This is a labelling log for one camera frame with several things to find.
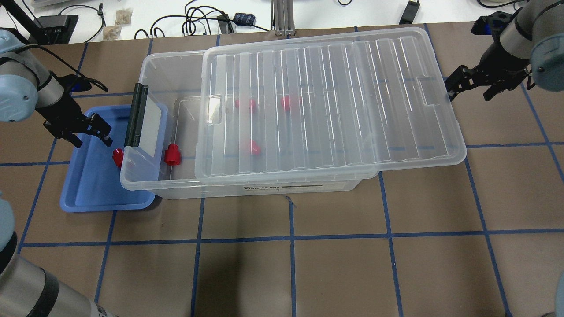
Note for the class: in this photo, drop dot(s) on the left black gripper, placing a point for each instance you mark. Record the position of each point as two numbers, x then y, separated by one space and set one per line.
63 112

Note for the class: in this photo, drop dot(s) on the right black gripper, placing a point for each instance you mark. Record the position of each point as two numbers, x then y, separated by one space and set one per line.
502 63

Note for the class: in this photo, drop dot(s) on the red block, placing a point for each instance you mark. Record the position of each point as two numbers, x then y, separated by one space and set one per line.
254 148
246 104
172 155
117 156
287 102

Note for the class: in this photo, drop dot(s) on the clear plastic box lid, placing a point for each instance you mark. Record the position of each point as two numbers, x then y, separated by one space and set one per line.
372 101

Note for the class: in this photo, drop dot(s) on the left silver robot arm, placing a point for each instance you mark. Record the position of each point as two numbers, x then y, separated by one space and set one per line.
27 86

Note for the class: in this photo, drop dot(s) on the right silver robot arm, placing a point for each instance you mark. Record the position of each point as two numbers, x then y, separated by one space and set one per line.
526 45

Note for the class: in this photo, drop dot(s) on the blue plastic tray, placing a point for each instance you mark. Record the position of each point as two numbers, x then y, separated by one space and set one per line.
94 183

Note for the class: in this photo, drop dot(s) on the clear plastic storage box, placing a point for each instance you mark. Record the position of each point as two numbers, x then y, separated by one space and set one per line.
174 80

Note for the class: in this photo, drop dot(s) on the black device box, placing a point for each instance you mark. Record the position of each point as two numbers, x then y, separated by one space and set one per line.
58 28

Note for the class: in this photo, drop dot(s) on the black power adapter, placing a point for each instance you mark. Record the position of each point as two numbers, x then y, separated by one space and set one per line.
410 12

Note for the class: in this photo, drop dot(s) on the small parts bag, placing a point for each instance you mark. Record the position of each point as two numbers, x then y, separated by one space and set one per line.
123 16
111 33

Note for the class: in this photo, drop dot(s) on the black blue connector plug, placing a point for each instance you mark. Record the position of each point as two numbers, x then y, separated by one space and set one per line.
244 19

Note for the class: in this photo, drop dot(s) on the black box latch handle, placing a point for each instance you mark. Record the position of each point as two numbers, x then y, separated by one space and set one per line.
136 117

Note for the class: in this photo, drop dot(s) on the aluminium frame post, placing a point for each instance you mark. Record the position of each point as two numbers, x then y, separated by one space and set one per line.
282 22

